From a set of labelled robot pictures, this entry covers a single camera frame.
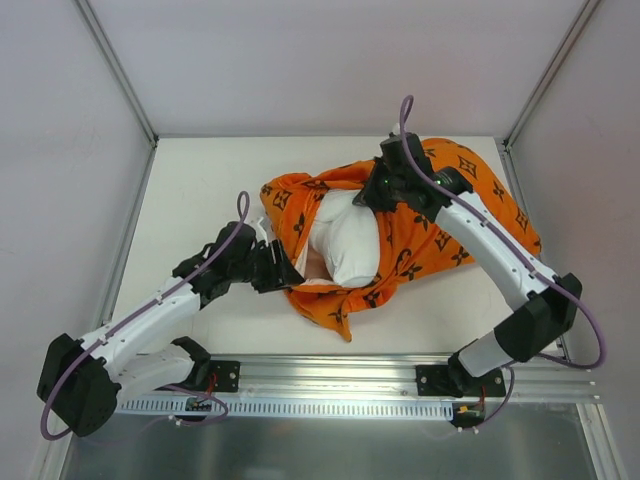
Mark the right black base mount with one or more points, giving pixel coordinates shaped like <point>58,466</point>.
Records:
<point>437,381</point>

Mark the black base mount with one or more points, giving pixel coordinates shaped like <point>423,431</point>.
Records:
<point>219,376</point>
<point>437,381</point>

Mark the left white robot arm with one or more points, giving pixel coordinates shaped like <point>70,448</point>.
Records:
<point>83,381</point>

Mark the white pillow insert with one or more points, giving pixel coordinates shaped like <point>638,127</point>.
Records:
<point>343,245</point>

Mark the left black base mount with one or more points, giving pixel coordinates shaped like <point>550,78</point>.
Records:
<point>219,376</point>

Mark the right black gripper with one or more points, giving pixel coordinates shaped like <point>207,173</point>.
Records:
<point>375,185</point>

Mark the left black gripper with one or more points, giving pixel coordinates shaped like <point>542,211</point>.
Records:
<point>270,267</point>

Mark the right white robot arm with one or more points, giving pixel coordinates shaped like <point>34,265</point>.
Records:
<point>542,303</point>

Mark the white slotted cable duct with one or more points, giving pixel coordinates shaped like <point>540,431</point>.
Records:
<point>290,408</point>

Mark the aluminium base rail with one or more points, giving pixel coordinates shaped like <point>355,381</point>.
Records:
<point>393,377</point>

